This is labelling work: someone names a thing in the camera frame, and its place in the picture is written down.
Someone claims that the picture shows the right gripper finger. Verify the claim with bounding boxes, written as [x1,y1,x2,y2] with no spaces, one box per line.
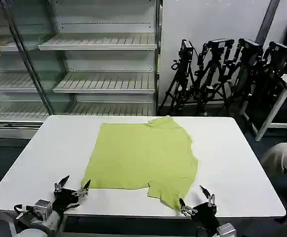
[179,197,198,219]
[199,184,216,207]

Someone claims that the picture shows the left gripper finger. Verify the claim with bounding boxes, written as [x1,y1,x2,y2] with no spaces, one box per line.
[74,179,92,199]
[54,175,70,193]

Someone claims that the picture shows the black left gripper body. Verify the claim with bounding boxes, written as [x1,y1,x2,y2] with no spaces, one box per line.
[52,188,81,213]

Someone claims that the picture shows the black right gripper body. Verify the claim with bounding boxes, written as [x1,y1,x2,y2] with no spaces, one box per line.
[191,202,219,231]

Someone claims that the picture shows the yellow-green t-shirt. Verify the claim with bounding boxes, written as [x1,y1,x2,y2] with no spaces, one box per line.
[81,115,199,211]

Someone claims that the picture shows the glass-fronted grey shelf cabinet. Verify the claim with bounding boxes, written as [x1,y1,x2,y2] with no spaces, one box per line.
[0,0,60,148]

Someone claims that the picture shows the grey metal open shelf rack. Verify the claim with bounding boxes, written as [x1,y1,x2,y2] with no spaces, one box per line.
[37,0,163,117]

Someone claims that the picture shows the grey slanted metal beam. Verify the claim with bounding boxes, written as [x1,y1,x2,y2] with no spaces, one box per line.
[255,0,283,45]

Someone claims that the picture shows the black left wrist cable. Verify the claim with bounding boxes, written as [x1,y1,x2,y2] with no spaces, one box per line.
[13,203,32,220]

